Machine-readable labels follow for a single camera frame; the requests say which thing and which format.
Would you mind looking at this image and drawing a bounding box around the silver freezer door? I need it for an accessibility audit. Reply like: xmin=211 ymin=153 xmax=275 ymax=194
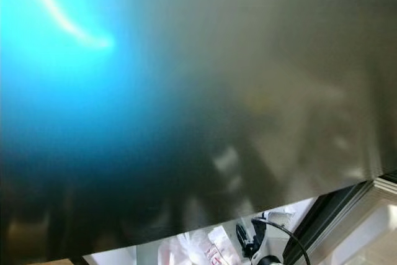
xmin=0 ymin=0 xmax=397 ymax=259

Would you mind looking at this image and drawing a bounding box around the grey fridge cabinet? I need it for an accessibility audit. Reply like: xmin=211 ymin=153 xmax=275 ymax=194
xmin=71 ymin=197 xmax=317 ymax=265

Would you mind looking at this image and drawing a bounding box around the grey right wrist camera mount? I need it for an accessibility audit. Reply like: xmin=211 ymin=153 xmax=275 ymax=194
xmin=254 ymin=217 xmax=289 ymax=261

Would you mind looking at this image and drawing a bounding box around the white KFC plastic bag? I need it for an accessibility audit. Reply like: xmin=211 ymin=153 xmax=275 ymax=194
xmin=158 ymin=225 xmax=243 ymax=265

